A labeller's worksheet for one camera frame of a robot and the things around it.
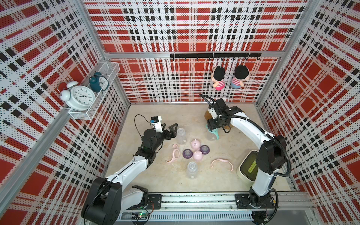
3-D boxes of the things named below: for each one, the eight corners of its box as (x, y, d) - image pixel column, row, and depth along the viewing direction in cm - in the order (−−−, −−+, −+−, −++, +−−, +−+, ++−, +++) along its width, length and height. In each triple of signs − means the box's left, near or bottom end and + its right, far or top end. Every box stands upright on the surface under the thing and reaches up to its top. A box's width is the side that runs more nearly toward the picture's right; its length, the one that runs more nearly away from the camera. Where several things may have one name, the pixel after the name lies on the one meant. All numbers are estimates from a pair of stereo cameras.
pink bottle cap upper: (193, 151, 94) (193, 148, 91) (190, 143, 98) (190, 140, 95) (201, 148, 96) (201, 145, 92) (197, 141, 99) (198, 138, 96)
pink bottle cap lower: (192, 160, 90) (193, 158, 87) (192, 153, 94) (192, 150, 91) (202, 160, 90) (202, 158, 87) (202, 153, 94) (202, 150, 91)
